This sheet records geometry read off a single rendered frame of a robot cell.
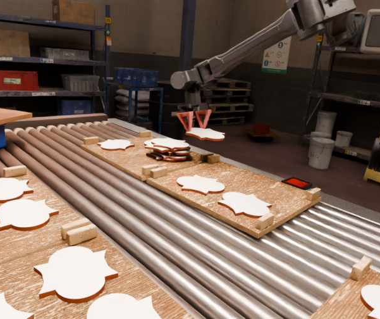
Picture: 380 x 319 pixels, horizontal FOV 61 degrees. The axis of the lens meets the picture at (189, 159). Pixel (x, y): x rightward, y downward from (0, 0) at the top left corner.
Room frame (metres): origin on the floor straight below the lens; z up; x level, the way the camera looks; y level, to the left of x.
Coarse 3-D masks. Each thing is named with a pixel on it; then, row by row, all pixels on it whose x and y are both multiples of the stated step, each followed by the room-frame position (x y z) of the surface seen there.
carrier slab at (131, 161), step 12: (84, 144) 1.24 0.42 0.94; (96, 144) 1.26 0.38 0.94; (96, 156) 1.15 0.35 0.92; (108, 156) 1.12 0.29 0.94; (120, 156) 1.13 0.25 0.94; (132, 156) 1.14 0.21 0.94; (144, 156) 1.16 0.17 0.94; (192, 156) 1.21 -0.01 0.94; (120, 168) 1.03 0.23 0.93; (132, 168) 1.01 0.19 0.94; (168, 168) 1.05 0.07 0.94; (180, 168) 1.07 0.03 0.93
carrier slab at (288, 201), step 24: (192, 168) 1.07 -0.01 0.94; (216, 168) 1.09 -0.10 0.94; (240, 168) 1.11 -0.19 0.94; (168, 192) 0.87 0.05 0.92; (192, 192) 0.86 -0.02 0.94; (240, 192) 0.89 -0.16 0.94; (264, 192) 0.91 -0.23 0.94; (288, 192) 0.92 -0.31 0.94; (216, 216) 0.75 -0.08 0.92; (240, 216) 0.74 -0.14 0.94; (288, 216) 0.77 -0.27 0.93
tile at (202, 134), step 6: (186, 132) 1.11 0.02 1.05; (192, 132) 1.11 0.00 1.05; (198, 132) 1.12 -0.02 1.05; (204, 132) 1.13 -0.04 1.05; (210, 132) 1.14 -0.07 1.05; (216, 132) 1.15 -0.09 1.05; (204, 138) 1.07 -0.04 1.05; (210, 138) 1.07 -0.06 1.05; (216, 138) 1.07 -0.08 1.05; (222, 138) 1.08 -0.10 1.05
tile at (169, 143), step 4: (152, 140) 1.19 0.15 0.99; (156, 140) 1.19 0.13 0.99; (160, 140) 1.19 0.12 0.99; (164, 140) 1.20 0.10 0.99; (168, 140) 1.21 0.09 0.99; (172, 140) 1.21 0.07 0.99; (176, 140) 1.22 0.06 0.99; (156, 144) 1.13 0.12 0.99; (160, 144) 1.13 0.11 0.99; (164, 144) 1.14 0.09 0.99; (168, 144) 1.14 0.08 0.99; (172, 144) 1.15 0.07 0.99; (176, 144) 1.15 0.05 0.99; (180, 144) 1.16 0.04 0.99; (184, 144) 1.16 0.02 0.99; (188, 144) 1.17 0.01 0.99; (164, 148) 1.12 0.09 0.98; (168, 148) 1.11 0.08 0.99; (172, 148) 1.10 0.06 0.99; (176, 148) 1.12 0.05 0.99; (180, 148) 1.12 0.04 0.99; (184, 148) 1.13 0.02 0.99
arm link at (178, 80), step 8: (176, 72) 1.11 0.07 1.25; (184, 72) 1.09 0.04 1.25; (192, 72) 1.12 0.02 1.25; (176, 80) 1.10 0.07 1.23; (184, 80) 1.09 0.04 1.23; (192, 80) 1.10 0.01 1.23; (200, 80) 1.15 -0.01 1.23; (216, 80) 1.15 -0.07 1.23; (176, 88) 1.10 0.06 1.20; (184, 88) 1.11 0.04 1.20
